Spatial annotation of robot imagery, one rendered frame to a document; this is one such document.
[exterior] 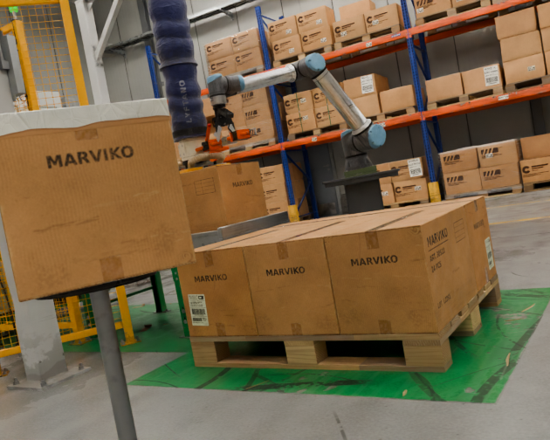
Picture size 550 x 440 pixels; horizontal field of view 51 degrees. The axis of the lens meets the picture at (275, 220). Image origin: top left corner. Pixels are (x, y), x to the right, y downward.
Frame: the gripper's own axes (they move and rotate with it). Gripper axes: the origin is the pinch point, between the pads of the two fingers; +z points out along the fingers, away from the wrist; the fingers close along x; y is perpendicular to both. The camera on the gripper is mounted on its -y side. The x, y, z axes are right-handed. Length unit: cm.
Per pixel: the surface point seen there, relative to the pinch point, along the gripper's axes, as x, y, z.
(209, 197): 11.0, 13.7, 30.1
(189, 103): 4.4, 31.2, -27.7
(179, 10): 0, 30, -83
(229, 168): -2.4, 8.6, 15.8
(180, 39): 3, 30, -66
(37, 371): 116, 26, 101
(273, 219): -30, 15, 50
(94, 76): -34, 333, -121
